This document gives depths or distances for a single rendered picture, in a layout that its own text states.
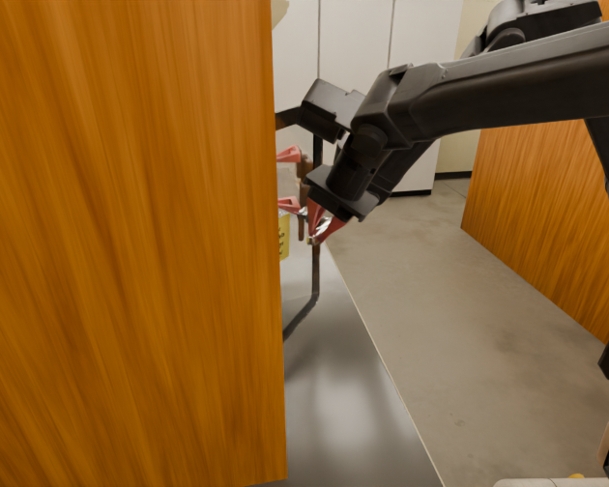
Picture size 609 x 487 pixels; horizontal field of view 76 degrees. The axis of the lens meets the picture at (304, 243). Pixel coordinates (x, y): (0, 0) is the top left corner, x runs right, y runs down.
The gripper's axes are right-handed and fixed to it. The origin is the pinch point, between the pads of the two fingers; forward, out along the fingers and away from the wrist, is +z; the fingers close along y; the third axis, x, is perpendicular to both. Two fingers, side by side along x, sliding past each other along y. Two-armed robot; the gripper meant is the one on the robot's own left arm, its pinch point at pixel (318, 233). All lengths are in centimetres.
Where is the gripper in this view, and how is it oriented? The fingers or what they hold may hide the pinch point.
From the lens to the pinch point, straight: 61.3
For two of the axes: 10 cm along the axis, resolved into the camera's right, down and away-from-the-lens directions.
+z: -3.8, 7.0, 6.1
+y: 8.0, 5.8, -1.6
